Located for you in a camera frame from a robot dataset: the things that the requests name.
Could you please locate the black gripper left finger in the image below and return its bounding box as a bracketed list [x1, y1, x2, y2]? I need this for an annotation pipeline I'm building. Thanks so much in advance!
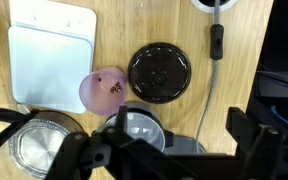
[47, 105, 143, 180]

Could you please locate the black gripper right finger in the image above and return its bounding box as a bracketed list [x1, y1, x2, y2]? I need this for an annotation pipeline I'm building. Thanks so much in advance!
[225, 106, 288, 180]

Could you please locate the black glass lid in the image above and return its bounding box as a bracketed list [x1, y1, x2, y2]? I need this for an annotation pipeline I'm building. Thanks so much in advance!
[127, 41, 193, 105]

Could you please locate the purple plastic cup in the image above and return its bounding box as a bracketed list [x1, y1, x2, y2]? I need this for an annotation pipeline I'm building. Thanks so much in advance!
[78, 65, 129, 117]

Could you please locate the stainless steel pot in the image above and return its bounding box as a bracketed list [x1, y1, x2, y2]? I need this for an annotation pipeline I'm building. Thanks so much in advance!
[97, 101, 176, 155]

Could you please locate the white square tray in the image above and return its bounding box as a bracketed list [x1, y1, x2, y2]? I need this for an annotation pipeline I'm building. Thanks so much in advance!
[7, 0, 99, 115]

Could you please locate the white table grommet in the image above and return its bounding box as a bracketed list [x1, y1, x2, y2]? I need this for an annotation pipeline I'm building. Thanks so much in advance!
[190, 0, 239, 15]

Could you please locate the gray lamp cable with switch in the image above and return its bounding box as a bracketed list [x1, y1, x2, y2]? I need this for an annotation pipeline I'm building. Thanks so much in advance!
[195, 0, 226, 155]

